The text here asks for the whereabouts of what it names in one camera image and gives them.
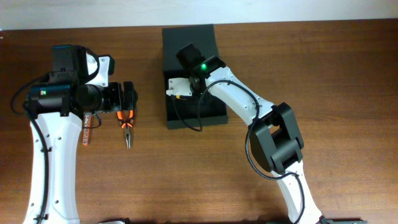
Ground black open cardboard box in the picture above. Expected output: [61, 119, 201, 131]
[162, 24, 228, 129]

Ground orange black long-nose pliers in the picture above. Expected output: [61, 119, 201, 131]
[117, 110, 134, 149]

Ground yellow black stubby screwdriver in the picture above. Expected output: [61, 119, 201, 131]
[175, 95, 189, 100]

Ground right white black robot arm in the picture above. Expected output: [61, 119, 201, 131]
[176, 44, 326, 223]

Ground orange socket bit rail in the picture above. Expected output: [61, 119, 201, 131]
[82, 114, 91, 146]

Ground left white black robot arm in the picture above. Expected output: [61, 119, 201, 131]
[22, 45, 137, 223]

